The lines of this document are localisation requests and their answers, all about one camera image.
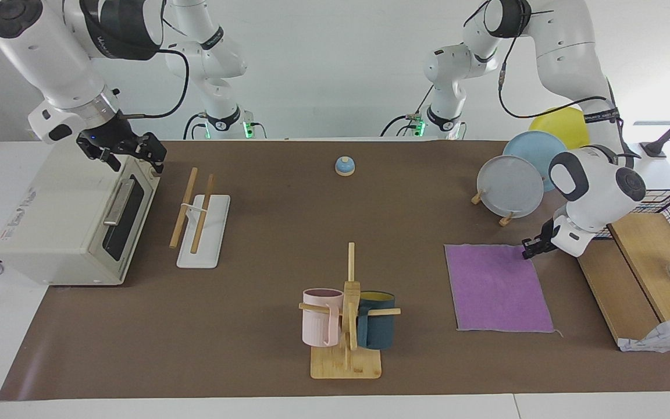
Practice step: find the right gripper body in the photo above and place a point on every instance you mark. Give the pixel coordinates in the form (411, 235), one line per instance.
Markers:
(108, 132)

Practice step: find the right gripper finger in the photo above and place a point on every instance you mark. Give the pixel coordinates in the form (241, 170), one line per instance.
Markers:
(157, 152)
(105, 157)

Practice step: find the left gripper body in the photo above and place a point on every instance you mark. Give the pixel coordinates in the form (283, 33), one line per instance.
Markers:
(548, 231)

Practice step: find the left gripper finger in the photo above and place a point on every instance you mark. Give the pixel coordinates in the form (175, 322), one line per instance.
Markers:
(533, 241)
(534, 252)

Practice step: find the purple towel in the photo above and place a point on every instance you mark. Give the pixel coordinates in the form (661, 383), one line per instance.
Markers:
(498, 291)

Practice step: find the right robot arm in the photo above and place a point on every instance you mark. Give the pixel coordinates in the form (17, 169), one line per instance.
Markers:
(38, 52)

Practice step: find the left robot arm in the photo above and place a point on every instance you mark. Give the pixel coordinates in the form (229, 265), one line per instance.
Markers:
(567, 52)

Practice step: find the wooden plate rack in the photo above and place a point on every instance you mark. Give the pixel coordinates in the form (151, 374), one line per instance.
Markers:
(506, 220)

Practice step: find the wooden towel rack white base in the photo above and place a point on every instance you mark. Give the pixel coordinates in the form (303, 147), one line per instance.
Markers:
(204, 233)

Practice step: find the grey plate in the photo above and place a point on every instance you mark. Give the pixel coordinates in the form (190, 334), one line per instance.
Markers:
(509, 187)

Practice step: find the white toaster oven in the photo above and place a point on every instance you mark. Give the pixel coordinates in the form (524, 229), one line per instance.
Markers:
(61, 215)

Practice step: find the light blue plate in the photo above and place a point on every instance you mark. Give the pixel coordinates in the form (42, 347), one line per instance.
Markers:
(535, 150)

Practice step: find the wooden box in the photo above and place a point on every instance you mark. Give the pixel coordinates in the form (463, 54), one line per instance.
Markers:
(617, 297)

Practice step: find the wooden board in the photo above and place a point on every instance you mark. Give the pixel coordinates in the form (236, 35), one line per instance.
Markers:
(649, 256)

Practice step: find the yellow plate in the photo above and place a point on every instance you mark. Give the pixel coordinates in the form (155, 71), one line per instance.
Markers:
(565, 127)

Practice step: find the dark blue mug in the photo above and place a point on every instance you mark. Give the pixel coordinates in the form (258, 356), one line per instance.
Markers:
(377, 329)

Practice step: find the blue service bell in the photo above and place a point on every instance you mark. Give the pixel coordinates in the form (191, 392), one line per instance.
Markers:
(345, 167)

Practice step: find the wooden mug tree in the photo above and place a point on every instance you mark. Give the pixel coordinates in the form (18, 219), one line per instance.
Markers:
(349, 355)

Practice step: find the pink mug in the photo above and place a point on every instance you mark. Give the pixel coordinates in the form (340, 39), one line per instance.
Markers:
(319, 323)

